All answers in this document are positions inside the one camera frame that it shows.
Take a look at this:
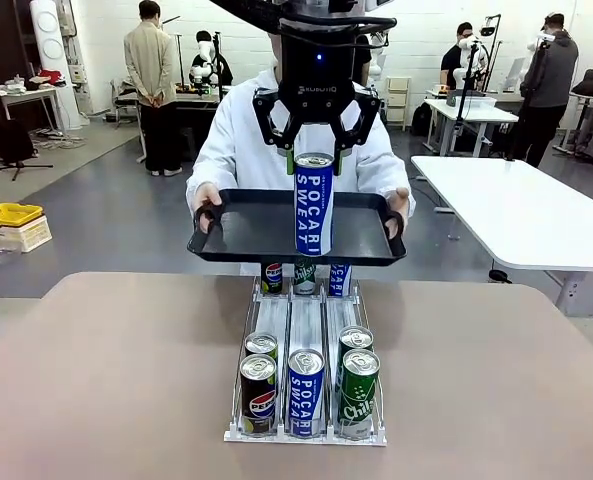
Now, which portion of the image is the person's right forearm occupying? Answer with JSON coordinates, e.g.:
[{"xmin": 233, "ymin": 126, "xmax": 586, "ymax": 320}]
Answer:
[{"xmin": 186, "ymin": 149, "xmax": 232, "ymax": 201}]

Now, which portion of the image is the cluttered white side table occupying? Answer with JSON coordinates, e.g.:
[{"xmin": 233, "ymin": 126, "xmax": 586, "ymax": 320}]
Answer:
[{"xmin": 0, "ymin": 84, "xmax": 70, "ymax": 139}]

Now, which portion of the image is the white drawer unit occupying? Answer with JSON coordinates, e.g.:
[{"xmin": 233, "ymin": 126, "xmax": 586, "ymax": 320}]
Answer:
[{"xmin": 385, "ymin": 75, "xmax": 413, "ymax": 132}]

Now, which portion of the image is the person's right hand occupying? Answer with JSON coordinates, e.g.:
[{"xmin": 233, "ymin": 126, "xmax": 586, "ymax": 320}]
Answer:
[{"xmin": 193, "ymin": 182, "xmax": 224, "ymax": 236}]

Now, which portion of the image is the white crate with yellow lid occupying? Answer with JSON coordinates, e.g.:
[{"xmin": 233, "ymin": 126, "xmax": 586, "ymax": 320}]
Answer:
[{"xmin": 0, "ymin": 202, "xmax": 54, "ymax": 254}]

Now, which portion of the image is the white can dispenser rack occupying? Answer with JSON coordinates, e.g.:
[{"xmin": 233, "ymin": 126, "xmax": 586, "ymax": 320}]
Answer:
[{"xmin": 223, "ymin": 274, "xmax": 388, "ymax": 446}]

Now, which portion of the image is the black cable sleeve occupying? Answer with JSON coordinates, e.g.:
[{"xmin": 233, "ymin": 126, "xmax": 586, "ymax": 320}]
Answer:
[{"xmin": 208, "ymin": 0, "xmax": 398, "ymax": 51}]

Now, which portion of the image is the man in black shirt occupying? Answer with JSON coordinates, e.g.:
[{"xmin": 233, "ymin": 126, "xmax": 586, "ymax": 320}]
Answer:
[{"xmin": 439, "ymin": 21, "xmax": 490, "ymax": 91}]

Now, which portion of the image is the person in white coat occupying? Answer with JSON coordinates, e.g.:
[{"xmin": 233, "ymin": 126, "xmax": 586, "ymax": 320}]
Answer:
[{"xmin": 186, "ymin": 32, "xmax": 417, "ymax": 277}]

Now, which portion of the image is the black Pepsi can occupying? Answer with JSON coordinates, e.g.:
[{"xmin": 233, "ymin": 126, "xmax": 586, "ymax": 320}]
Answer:
[
  {"xmin": 264, "ymin": 263, "xmax": 284, "ymax": 295},
  {"xmin": 239, "ymin": 353, "xmax": 278, "ymax": 435},
  {"xmin": 244, "ymin": 331, "xmax": 279, "ymax": 362}
]

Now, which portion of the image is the white tower air conditioner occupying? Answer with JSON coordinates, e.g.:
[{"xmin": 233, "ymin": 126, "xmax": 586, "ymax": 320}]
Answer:
[{"xmin": 29, "ymin": 0, "xmax": 90, "ymax": 131}]

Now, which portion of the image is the large white table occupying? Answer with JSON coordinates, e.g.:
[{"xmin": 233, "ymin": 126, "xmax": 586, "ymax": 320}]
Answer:
[{"xmin": 409, "ymin": 154, "xmax": 593, "ymax": 317}]

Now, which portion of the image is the black tripod stand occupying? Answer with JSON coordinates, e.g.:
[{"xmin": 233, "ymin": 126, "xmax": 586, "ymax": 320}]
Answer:
[{"xmin": 0, "ymin": 29, "xmax": 55, "ymax": 182}]

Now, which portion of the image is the person's left forearm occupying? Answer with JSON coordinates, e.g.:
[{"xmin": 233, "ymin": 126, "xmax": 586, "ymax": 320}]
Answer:
[{"xmin": 373, "ymin": 149, "xmax": 417, "ymax": 217}]

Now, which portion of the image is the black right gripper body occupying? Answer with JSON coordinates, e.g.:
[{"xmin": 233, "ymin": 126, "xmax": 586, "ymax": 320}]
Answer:
[{"xmin": 274, "ymin": 29, "xmax": 359, "ymax": 127}]

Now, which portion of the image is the black serving tray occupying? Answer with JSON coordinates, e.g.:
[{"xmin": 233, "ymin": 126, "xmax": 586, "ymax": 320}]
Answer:
[{"xmin": 186, "ymin": 188, "xmax": 408, "ymax": 268}]

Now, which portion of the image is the blue Pocari Sweat can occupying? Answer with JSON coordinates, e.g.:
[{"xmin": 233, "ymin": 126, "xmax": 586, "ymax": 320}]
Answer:
[
  {"xmin": 328, "ymin": 263, "xmax": 352, "ymax": 297},
  {"xmin": 293, "ymin": 152, "xmax": 336, "ymax": 257},
  {"xmin": 286, "ymin": 347, "xmax": 326, "ymax": 437}
]

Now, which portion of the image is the green Chilsung cider can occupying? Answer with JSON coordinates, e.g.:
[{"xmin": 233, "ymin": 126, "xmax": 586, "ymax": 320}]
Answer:
[
  {"xmin": 336, "ymin": 348, "xmax": 381, "ymax": 441},
  {"xmin": 338, "ymin": 324, "xmax": 375, "ymax": 357},
  {"xmin": 292, "ymin": 263, "xmax": 318, "ymax": 296}
]

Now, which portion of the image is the white workbench table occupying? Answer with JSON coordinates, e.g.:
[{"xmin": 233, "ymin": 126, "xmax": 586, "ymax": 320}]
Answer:
[{"xmin": 423, "ymin": 97, "xmax": 521, "ymax": 157}]

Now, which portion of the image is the man in beige jacket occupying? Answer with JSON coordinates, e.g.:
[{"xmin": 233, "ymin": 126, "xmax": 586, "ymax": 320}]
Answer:
[{"xmin": 123, "ymin": 0, "xmax": 185, "ymax": 177}]

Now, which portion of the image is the person's left hand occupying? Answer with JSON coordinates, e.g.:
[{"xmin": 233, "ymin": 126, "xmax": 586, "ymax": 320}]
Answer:
[{"xmin": 383, "ymin": 187, "xmax": 410, "ymax": 237}]

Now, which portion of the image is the floor cable bundle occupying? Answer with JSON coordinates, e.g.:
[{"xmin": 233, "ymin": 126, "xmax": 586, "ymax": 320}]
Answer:
[{"xmin": 30, "ymin": 127, "xmax": 87, "ymax": 150}]

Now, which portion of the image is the man in grey hoodie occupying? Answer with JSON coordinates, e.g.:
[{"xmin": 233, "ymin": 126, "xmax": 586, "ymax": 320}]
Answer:
[{"xmin": 505, "ymin": 12, "xmax": 580, "ymax": 169}]

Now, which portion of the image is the black backpack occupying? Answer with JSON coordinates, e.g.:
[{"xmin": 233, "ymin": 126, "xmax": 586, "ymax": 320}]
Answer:
[{"xmin": 411, "ymin": 102, "xmax": 435, "ymax": 137}]

